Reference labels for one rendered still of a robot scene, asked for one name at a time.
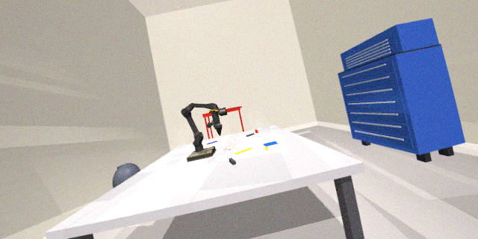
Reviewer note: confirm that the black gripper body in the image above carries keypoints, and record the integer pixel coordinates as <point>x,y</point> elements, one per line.
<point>216,121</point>

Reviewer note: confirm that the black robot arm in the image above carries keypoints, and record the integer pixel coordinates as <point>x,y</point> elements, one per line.
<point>198,136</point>

